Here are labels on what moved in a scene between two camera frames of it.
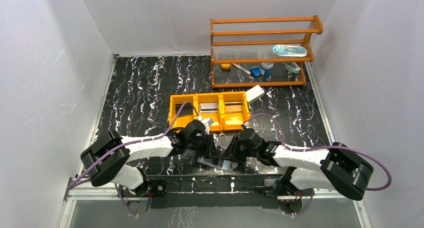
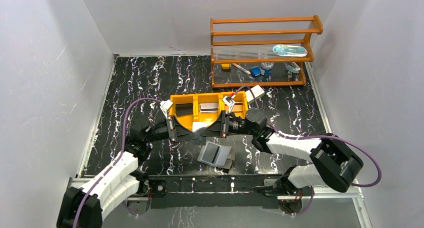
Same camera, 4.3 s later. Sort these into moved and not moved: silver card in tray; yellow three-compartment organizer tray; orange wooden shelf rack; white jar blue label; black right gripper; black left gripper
Moved: black right gripper; black left gripper
Not moved: yellow three-compartment organizer tray; orange wooden shelf rack; white jar blue label; silver card in tray
